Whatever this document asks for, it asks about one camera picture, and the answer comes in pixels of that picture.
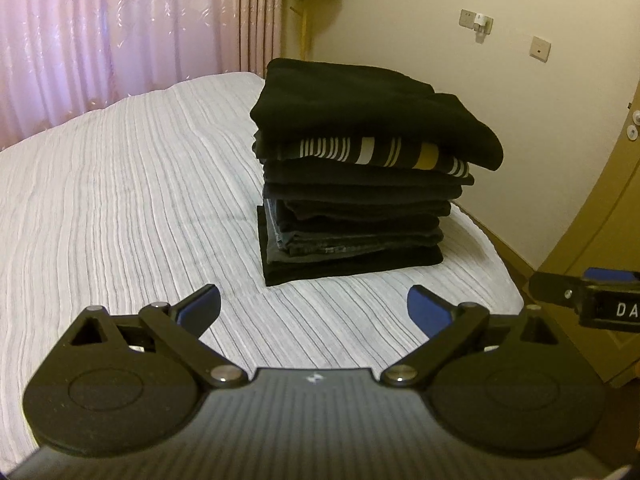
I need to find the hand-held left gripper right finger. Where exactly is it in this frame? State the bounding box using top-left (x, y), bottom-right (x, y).
top-left (381, 284), bottom-right (574, 389)

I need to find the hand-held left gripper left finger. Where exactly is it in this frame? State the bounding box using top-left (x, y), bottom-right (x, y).
top-left (69, 283), bottom-right (249, 389)

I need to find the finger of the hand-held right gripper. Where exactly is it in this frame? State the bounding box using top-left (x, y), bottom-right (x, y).
top-left (529, 267), bottom-right (640, 312)

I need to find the black sweater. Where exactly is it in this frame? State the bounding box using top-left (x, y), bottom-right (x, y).
top-left (250, 58), bottom-right (505, 172)

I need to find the stack of folded clothes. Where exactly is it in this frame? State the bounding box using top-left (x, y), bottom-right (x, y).
top-left (252, 132), bottom-right (476, 288)

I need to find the yellow-brown wooden door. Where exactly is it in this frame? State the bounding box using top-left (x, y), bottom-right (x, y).
top-left (522, 102), bottom-right (640, 392)

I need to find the pink curtain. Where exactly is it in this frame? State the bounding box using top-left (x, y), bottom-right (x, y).
top-left (0, 0), bottom-right (287, 155)

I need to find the yellow coat stand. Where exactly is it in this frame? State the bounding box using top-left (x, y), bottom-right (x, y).
top-left (287, 0), bottom-right (316, 63)

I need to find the beige wall switch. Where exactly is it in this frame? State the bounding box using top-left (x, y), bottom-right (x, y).
top-left (528, 35), bottom-right (553, 64)

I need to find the wall socket with white plug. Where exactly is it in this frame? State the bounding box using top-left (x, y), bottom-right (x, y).
top-left (458, 8), bottom-right (495, 37)

